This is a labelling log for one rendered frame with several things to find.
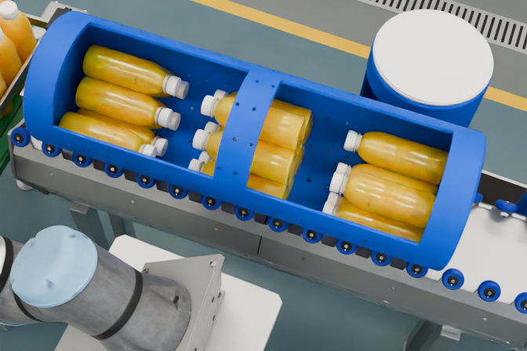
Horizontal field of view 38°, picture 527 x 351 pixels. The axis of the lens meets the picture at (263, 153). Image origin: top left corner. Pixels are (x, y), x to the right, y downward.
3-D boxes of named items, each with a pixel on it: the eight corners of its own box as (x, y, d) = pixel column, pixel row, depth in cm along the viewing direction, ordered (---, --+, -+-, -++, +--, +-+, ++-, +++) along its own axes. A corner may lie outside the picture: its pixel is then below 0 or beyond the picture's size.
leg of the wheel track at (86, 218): (117, 300, 249) (86, 216, 195) (100, 294, 250) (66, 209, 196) (124, 284, 252) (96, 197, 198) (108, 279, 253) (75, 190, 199)
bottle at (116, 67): (99, 40, 163) (179, 64, 160) (94, 70, 166) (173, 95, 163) (83, 48, 156) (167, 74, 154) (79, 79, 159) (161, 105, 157)
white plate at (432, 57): (413, -10, 184) (412, -6, 185) (350, 61, 172) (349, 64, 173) (514, 47, 177) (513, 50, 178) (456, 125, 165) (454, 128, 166)
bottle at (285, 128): (296, 152, 151) (209, 124, 154) (307, 118, 151) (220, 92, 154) (293, 150, 144) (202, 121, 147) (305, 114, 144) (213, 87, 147)
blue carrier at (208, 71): (430, 294, 153) (469, 232, 129) (38, 164, 165) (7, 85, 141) (457, 180, 168) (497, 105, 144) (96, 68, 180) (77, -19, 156)
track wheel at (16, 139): (28, 132, 165) (33, 129, 167) (9, 126, 166) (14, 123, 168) (26, 150, 167) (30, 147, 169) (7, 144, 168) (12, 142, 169)
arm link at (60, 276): (117, 336, 105) (38, 292, 98) (64, 338, 114) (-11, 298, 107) (147, 259, 111) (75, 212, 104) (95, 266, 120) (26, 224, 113)
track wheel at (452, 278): (467, 276, 152) (467, 271, 154) (445, 268, 153) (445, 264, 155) (459, 294, 154) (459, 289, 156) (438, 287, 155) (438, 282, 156)
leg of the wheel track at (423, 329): (417, 360, 243) (472, 291, 189) (400, 354, 243) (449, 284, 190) (422, 344, 246) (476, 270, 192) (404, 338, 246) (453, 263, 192)
